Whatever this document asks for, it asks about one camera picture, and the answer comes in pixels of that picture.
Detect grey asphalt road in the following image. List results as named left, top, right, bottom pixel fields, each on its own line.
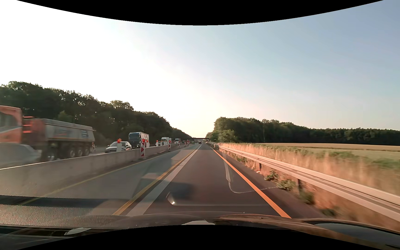
left=0, top=143, right=329, bottom=230

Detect row of red-white beacons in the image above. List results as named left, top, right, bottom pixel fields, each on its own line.
left=116, top=138, right=191, bottom=158

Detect dark lorry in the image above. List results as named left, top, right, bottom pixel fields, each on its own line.
left=128, top=131, right=150, bottom=149

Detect road markings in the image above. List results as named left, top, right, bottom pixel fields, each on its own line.
left=18, top=143, right=292, bottom=219

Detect silver car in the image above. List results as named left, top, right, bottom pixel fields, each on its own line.
left=104, top=141, right=132, bottom=153

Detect car's own bonnet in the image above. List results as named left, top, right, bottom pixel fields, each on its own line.
left=0, top=211, right=400, bottom=250

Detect oncoming asphalt carriageway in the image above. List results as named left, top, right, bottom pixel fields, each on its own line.
left=0, top=144, right=131, bottom=164

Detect wood behind field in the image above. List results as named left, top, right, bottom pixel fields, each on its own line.
left=206, top=117, right=400, bottom=147

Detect wood beside oncoming lanes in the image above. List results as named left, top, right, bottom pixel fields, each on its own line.
left=0, top=81, right=193, bottom=146

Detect dry grass verge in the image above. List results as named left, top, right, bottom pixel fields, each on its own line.
left=211, top=142, right=400, bottom=238

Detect concrete median barrier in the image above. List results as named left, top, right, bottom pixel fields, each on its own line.
left=0, top=142, right=190, bottom=198

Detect dry grain field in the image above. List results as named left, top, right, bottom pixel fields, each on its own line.
left=256, top=142, right=400, bottom=166

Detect orange tipper lorry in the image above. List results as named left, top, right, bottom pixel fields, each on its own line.
left=0, top=104, right=96, bottom=162

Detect metal guard rail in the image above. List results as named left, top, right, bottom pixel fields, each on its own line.
left=207, top=142, right=400, bottom=223

